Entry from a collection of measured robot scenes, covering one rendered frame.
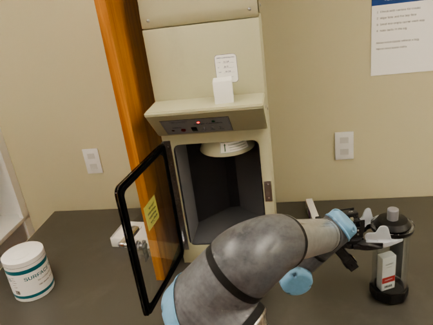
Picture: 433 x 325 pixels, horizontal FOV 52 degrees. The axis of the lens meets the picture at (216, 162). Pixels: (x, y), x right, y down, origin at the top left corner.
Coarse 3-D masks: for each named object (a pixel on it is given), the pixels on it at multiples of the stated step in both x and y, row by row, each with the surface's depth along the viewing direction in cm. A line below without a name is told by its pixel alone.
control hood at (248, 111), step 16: (240, 96) 122; (256, 96) 120; (160, 112) 118; (176, 112) 117; (192, 112) 116; (208, 112) 116; (224, 112) 116; (240, 112) 116; (256, 112) 116; (160, 128) 125; (240, 128) 125; (256, 128) 125
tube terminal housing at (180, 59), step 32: (160, 32) 120; (192, 32) 119; (224, 32) 118; (256, 32) 117; (160, 64) 124; (192, 64) 123; (256, 64) 120; (160, 96) 128; (192, 96) 127; (192, 256) 149
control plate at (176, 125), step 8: (176, 120) 120; (184, 120) 120; (192, 120) 120; (200, 120) 120; (208, 120) 120; (216, 120) 120; (224, 120) 120; (168, 128) 125; (176, 128) 125; (184, 128) 125; (200, 128) 125; (208, 128) 125; (216, 128) 125; (224, 128) 125; (232, 128) 125
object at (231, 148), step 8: (208, 144) 137; (216, 144) 135; (224, 144) 134; (232, 144) 134; (240, 144) 135; (248, 144) 137; (208, 152) 136; (216, 152) 135; (224, 152) 134; (232, 152) 134; (240, 152) 135
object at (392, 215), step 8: (392, 208) 115; (384, 216) 117; (392, 216) 114; (400, 216) 116; (376, 224) 116; (384, 224) 114; (392, 224) 113; (400, 224) 113; (408, 224) 113; (392, 232) 112
